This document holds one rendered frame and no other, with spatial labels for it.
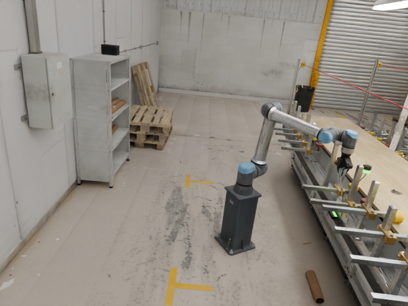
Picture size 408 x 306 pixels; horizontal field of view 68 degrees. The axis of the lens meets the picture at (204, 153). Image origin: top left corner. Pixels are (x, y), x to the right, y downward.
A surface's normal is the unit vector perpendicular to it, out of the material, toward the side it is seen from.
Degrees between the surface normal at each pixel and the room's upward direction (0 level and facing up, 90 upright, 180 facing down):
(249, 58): 90
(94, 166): 90
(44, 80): 90
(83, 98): 90
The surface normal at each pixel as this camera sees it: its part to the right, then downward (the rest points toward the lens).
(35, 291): 0.09, -0.92
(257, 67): -0.02, 0.37
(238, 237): 0.48, 0.37
